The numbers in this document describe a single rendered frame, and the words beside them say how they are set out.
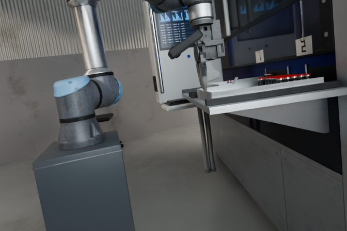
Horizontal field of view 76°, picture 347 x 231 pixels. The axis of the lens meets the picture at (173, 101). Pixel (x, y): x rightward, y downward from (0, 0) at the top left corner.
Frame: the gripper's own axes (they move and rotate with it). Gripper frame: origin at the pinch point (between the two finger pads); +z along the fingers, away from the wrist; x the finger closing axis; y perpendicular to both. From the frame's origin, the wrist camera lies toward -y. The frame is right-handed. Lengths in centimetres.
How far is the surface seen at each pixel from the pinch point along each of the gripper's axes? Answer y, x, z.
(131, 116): -71, 339, 56
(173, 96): -5, 87, 9
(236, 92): 8.6, -5.8, 2.3
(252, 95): 12.3, -8.0, 3.7
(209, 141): 20, 101, 50
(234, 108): 5.8, -10.8, 6.0
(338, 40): 38.8, -7.9, -8.5
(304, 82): 29.3, -6.0, 2.2
